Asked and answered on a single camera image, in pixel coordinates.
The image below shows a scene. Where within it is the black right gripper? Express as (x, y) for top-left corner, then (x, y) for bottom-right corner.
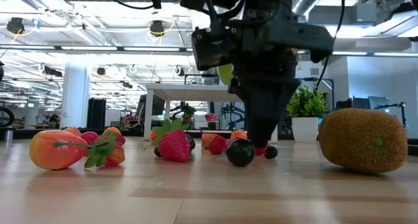
(191, 10), (335, 147)

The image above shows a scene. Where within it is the green plastic colander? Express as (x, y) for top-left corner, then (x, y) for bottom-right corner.
(217, 63), (236, 87)

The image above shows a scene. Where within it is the dark round grape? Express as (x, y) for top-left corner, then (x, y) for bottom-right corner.
(226, 138), (256, 168)

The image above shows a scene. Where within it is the brown kiwi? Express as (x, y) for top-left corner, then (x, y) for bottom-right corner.
(318, 108), (409, 174)

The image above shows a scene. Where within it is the small potted green plant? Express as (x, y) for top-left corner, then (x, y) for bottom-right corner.
(286, 84), (329, 144)

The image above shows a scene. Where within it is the white perforated metal shelf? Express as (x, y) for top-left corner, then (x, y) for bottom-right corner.
(143, 83), (279, 145)

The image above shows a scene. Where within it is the black background monitor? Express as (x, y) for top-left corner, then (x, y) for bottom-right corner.
(136, 93), (166, 120)

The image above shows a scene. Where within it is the grey desk monitor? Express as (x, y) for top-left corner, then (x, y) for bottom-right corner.
(368, 95), (391, 112)

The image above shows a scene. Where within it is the white building column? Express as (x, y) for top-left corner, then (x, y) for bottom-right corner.
(60, 54), (91, 129)

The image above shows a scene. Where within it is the black cabinet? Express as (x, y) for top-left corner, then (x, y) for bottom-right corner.
(86, 98), (107, 130)

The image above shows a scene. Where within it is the orange peach with stem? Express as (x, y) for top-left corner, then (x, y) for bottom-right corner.
(29, 129), (99, 171)

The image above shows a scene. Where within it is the black round wheel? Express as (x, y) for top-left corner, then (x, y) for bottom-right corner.
(0, 106), (16, 129)

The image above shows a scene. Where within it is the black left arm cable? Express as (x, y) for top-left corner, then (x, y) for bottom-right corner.
(65, 0), (154, 11)

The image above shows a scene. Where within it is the black ceiling cable reel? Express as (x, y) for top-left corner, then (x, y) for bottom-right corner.
(6, 17), (25, 35)
(149, 20), (166, 37)

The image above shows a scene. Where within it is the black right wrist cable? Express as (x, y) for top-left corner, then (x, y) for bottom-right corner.
(315, 0), (347, 89)

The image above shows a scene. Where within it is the grey metal post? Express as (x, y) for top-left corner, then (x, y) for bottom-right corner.
(3, 125), (14, 143)

